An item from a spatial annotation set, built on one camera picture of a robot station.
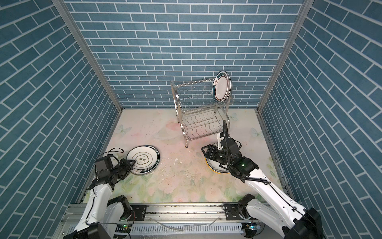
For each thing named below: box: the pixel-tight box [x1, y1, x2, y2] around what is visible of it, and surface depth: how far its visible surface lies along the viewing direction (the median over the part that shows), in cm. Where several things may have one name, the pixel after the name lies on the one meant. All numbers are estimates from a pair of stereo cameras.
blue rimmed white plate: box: [126, 144, 161, 176], surface depth 90 cm
